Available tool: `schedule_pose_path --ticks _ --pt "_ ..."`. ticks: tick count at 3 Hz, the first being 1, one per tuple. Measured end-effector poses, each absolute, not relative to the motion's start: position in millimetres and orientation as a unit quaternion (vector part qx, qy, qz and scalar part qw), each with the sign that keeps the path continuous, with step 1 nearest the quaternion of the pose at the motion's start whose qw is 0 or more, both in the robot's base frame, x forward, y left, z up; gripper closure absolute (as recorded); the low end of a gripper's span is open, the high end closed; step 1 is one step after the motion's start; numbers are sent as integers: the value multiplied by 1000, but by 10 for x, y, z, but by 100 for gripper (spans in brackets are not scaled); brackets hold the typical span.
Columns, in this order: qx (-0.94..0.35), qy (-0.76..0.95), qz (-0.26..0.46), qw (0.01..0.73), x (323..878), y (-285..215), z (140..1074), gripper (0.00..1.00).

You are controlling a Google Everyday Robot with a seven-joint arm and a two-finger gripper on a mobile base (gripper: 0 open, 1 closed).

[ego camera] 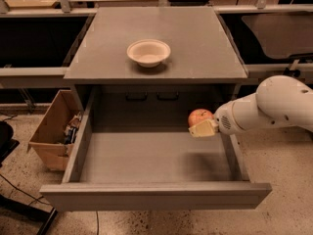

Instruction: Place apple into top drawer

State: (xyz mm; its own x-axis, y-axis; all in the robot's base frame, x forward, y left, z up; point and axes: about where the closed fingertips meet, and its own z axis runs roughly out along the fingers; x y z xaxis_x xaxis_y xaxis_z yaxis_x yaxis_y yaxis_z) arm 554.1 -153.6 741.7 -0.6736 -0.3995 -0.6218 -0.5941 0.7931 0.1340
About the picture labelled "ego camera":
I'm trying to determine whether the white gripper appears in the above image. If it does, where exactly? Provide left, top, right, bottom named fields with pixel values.
left=189, top=93, right=261, bottom=138

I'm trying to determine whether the red apple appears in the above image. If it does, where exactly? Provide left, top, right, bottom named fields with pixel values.
left=188, top=109, right=214, bottom=126

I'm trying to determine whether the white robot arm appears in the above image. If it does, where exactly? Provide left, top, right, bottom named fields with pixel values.
left=188, top=75, right=313, bottom=137

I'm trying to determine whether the open grey top drawer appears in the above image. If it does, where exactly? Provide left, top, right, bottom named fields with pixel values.
left=40, top=87, right=272, bottom=212

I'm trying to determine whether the grey drawer cabinet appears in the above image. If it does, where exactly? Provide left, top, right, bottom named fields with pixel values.
left=66, top=7, right=246, bottom=132

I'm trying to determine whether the white paper bowl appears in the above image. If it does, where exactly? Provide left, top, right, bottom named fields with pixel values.
left=126, top=39, right=171, bottom=68

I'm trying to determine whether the brown cardboard box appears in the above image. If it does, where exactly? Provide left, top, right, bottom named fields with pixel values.
left=28, top=90, right=79, bottom=171

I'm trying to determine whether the black chair base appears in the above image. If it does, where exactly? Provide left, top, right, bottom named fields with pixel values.
left=0, top=120, right=59, bottom=235

